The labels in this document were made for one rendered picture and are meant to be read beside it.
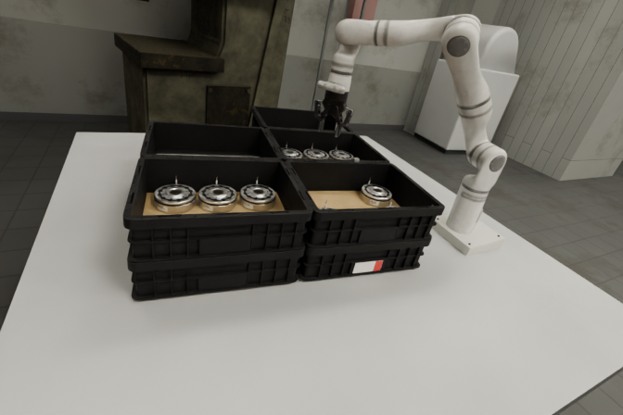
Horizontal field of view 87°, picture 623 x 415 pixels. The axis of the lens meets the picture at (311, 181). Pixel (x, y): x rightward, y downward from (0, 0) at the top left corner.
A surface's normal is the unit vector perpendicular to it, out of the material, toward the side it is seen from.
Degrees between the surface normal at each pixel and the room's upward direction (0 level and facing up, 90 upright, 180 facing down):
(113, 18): 90
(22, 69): 90
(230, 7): 90
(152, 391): 0
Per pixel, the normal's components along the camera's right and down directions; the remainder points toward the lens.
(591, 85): -0.89, 0.05
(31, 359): 0.17, -0.88
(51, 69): 0.42, 0.47
